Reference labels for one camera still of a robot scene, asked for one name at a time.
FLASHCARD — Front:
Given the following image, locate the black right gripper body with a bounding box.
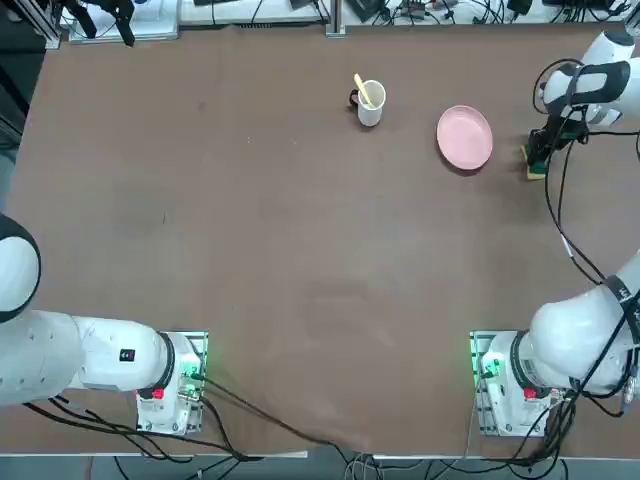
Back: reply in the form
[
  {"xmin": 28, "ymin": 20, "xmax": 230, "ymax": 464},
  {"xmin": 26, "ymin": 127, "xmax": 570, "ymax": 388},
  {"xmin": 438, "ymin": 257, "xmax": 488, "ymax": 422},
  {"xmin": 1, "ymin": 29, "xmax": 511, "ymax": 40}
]
[{"xmin": 542, "ymin": 112, "xmax": 569, "ymax": 151}]

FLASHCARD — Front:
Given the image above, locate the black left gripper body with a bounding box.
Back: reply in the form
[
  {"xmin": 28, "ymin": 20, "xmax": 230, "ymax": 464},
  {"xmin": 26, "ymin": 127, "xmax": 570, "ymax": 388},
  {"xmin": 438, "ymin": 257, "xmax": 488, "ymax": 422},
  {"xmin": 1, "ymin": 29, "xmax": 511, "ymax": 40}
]
[{"xmin": 57, "ymin": 0, "xmax": 135, "ymax": 13}]

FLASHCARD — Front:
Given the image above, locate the yellow green sponge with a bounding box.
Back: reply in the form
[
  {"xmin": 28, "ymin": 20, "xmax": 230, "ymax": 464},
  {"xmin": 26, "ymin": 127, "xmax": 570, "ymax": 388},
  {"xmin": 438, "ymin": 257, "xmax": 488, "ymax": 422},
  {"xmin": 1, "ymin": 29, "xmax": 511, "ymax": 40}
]
[{"xmin": 519, "ymin": 144, "xmax": 547, "ymax": 182}]

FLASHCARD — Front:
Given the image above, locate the pink plate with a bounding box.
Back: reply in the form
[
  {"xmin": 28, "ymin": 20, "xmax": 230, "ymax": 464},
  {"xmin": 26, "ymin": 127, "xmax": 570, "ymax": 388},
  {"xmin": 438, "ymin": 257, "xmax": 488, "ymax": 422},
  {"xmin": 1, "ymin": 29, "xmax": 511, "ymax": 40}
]
[{"xmin": 436, "ymin": 104, "xmax": 495, "ymax": 174}]

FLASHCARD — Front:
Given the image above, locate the aluminium profile beam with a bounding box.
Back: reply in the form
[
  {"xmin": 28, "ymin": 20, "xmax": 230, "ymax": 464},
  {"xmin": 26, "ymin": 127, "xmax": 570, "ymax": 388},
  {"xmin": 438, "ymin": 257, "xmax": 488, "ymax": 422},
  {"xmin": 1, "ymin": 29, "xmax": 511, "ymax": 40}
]
[{"xmin": 19, "ymin": 0, "xmax": 61, "ymax": 50}]

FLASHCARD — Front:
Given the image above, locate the white power strip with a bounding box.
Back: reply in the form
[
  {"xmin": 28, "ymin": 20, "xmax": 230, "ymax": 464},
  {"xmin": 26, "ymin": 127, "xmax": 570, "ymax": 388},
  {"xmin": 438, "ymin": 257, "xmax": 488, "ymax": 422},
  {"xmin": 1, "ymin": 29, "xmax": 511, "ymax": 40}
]
[{"xmin": 397, "ymin": 0, "xmax": 459, "ymax": 19}]

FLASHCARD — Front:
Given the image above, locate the yellow spoon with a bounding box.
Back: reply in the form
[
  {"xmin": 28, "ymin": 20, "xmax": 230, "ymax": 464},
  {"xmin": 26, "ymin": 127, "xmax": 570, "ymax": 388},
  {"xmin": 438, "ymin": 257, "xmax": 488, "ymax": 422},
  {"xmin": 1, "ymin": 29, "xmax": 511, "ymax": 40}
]
[{"xmin": 353, "ymin": 73, "xmax": 375, "ymax": 108}]

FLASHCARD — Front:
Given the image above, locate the black power supply brick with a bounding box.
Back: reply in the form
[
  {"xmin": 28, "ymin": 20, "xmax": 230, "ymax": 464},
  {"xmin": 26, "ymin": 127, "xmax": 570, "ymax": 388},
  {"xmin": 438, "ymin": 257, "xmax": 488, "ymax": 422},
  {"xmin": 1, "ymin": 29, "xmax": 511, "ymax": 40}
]
[{"xmin": 346, "ymin": 0, "xmax": 387, "ymax": 24}]

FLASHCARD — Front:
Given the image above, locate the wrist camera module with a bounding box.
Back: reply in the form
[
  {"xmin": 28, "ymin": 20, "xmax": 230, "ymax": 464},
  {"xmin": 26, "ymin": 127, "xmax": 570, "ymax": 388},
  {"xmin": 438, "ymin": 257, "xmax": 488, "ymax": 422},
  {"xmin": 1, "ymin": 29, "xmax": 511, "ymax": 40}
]
[{"xmin": 562, "ymin": 117, "xmax": 589, "ymax": 146}]

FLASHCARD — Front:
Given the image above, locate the white tray aluminium frame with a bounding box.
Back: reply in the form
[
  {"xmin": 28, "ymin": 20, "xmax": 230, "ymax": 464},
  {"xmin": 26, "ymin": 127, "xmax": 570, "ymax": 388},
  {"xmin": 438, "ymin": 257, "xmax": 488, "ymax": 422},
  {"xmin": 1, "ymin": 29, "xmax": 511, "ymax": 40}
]
[{"xmin": 68, "ymin": 0, "xmax": 180, "ymax": 42}]

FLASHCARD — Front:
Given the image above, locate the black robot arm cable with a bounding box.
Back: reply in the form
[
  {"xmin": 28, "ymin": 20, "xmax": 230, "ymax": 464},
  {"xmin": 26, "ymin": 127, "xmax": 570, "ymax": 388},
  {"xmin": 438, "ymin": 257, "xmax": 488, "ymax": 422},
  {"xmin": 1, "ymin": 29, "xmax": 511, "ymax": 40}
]
[{"xmin": 532, "ymin": 58, "xmax": 640, "ymax": 416}]

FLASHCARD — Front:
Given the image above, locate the white mug black handle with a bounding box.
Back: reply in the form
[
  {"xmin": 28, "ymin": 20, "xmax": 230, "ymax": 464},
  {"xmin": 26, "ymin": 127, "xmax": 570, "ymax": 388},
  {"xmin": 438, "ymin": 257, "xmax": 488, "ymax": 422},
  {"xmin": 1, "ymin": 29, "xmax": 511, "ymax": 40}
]
[{"xmin": 348, "ymin": 78, "xmax": 387, "ymax": 129}]

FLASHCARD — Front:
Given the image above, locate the black table cable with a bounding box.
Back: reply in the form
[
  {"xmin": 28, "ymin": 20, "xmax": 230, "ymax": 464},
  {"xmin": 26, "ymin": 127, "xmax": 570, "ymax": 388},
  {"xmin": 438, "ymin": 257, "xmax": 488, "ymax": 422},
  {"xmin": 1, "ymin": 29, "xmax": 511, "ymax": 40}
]
[{"xmin": 202, "ymin": 377, "xmax": 381, "ymax": 480}]

